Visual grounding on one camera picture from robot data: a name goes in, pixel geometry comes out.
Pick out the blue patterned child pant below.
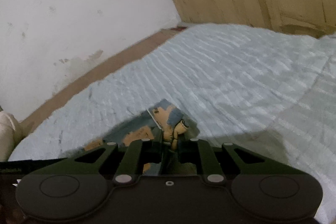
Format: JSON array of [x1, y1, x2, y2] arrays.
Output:
[[83, 100, 199, 176]]

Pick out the cream rolled pillow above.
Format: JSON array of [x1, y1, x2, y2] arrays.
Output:
[[0, 111, 23, 162]]

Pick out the brown wooden bed frame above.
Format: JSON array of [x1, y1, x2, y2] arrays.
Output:
[[21, 26, 186, 136]]

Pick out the light blue textured bedspread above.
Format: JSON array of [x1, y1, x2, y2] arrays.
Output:
[[10, 24, 335, 223]]

